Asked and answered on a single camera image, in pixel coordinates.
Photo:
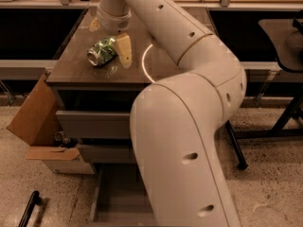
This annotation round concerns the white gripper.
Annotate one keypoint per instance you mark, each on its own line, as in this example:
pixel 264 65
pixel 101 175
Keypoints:
pixel 112 23

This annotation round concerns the green soda can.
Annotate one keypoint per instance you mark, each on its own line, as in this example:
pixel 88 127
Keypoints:
pixel 101 52

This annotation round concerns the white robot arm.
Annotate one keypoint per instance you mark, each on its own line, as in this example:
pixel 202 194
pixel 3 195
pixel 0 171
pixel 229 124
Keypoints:
pixel 174 120

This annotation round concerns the grey drawer cabinet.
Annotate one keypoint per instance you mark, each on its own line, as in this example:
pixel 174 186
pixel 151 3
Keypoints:
pixel 90 77

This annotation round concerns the top grey drawer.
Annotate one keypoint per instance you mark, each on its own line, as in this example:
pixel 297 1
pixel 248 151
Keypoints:
pixel 97 125

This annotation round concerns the grey drawer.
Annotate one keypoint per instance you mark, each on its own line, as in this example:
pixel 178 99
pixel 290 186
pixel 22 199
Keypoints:
pixel 120 199
pixel 97 125
pixel 107 154

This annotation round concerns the middle grey drawer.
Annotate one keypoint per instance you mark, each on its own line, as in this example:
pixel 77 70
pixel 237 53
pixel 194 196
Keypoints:
pixel 107 154

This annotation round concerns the bottom grey drawer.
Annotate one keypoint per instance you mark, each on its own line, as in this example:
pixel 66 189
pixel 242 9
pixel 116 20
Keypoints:
pixel 120 199

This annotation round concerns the brown cardboard box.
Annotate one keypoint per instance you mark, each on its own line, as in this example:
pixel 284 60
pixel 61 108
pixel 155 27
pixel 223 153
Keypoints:
pixel 35 123

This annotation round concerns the cans inside cardboard box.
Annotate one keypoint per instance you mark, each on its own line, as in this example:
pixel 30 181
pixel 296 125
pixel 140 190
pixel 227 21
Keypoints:
pixel 62 140

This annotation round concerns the black chair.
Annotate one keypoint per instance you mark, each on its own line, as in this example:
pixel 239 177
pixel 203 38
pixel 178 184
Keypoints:
pixel 286 35

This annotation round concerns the black stand leg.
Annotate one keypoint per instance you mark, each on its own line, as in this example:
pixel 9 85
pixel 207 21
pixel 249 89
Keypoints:
pixel 242 165

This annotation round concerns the black handle bar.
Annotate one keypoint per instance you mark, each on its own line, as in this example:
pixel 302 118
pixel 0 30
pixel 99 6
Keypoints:
pixel 32 202

